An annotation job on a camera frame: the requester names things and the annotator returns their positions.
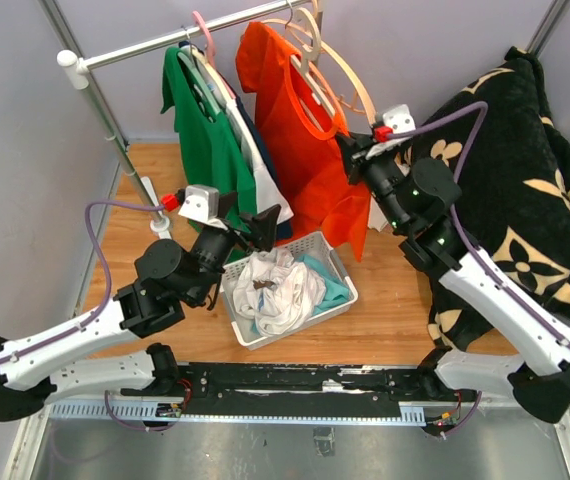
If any beige hanger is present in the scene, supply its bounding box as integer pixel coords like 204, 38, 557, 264
285, 1, 344, 120

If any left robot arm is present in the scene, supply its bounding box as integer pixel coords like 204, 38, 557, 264
0, 185, 281, 422

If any green hanger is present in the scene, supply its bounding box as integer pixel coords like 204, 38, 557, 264
177, 49, 221, 123

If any teal t shirt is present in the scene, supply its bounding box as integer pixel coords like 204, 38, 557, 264
249, 253, 352, 334

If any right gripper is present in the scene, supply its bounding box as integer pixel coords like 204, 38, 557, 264
335, 129, 410, 233

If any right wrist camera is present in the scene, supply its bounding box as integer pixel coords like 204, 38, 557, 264
366, 104, 416, 159

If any metal clothes rack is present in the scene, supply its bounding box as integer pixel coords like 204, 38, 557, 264
56, 0, 327, 241

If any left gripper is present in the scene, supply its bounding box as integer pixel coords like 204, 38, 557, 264
188, 191, 281, 305

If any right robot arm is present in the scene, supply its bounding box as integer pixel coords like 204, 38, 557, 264
336, 134, 570, 424

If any purple cable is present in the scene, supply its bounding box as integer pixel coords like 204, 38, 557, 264
0, 199, 166, 434
389, 101, 570, 431

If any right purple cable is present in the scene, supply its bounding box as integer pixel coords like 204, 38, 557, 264
389, 101, 570, 431

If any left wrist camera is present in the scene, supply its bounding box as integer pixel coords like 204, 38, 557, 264
160, 185, 227, 230

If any white plastic basket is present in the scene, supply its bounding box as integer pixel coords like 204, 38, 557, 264
220, 231, 358, 350

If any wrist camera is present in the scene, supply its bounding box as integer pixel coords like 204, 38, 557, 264
160, 185, 227, 230
366, 104, 416, 159

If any orange t shirt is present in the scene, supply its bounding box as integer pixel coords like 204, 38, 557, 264
236, 22, 370, 260

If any white and navy shirt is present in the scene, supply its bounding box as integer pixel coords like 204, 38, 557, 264
182, 45, 293, 241

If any pink hanger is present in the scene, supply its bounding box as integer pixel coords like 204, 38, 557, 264
192, 10, 216, 68

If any aluminium frame post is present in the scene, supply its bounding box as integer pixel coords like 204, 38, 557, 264
526, 0, 570, 56

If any white and pink shirt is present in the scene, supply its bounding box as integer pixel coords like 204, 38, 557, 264
232, 248, 326, 336

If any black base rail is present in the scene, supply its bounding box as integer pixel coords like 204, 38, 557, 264
119, 360, 481, 419

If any cream hanger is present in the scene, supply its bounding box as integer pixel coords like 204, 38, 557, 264
309, 0, 377, 129

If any black floral blanket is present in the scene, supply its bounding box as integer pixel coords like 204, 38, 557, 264
394, 45, 570, 351

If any green t shirt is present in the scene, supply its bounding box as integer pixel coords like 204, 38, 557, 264
161, 46, 257, 232

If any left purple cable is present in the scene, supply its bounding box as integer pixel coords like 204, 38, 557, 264
0, 199, 166, 434

